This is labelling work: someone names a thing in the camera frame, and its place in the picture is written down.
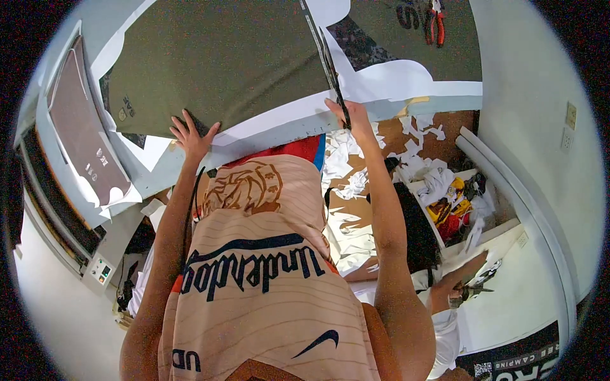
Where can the person's right hand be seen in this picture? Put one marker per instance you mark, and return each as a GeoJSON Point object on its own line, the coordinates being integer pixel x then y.
{"type": "Point", "coordinates": [357, 119]}

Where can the person's left hand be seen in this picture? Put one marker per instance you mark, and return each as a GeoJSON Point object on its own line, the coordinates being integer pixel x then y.
{"type": "Point", "coordinates": [194, 143]}

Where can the black scissors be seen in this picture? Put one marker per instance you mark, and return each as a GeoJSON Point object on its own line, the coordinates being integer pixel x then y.
{"type": "Point", "coordinates": [333, 78]}

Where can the large olive printed sheet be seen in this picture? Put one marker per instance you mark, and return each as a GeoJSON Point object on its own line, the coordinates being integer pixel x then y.
{"type": "Point", "coordinates": [214, 62]}

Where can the heap of white paper scraps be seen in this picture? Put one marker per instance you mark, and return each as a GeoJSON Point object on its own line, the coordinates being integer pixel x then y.
{"type": "Point", "coordinates": [348, 185]}

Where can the olive sheet with black print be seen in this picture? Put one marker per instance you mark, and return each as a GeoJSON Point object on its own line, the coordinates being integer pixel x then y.
{"type": "Point", "coordinates": [429, 52]}

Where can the brown printed sheet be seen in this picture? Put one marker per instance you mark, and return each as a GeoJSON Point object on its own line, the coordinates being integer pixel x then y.
{"type": "Point", "coordinates": [86, 138]}

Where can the white box of fabric scraps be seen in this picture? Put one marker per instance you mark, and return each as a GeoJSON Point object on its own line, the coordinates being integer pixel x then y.
{"type": "Point", "coordinates": [452, 209]}

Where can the heap of cloths and bags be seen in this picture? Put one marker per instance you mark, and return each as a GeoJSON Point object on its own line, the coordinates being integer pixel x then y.
{"type": "Point", "coordinates": [138, 266]}

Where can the heat press machine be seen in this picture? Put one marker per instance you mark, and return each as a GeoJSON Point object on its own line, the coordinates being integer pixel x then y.
{"type": "Point", "coordinates": [57, 190]}

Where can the white control box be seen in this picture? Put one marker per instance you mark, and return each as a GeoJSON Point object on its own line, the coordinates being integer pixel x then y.
{"type": "Point", "coordinates": [99, 272]}

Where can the white plastic pipe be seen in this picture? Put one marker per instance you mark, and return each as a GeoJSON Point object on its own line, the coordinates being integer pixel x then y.
{"type": "Point", "coordinates": [505, 200]}
{"type": "Point", "coordinates": [519, 195]}

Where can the person's body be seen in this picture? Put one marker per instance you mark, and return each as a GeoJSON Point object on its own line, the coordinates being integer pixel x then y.
{"type": "Point", "coordinates": [267, 305]}

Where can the small grey scissors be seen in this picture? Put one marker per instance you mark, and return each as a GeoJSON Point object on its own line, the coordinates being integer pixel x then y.
{"type": "Point", "coordinates": [474, 289]}

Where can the black printed banner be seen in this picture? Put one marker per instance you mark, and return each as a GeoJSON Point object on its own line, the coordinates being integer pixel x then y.
{"type": "Point", "coordinates": [519, 357]}

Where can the white wall socket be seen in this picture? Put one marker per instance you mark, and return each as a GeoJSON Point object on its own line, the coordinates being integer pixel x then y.
{"type": "Point", "coordinates": [566, 141]}

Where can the beige wall switch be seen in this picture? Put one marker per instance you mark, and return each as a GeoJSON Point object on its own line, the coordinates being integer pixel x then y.
{"type": "Point", "coordinates": [571, 115]}

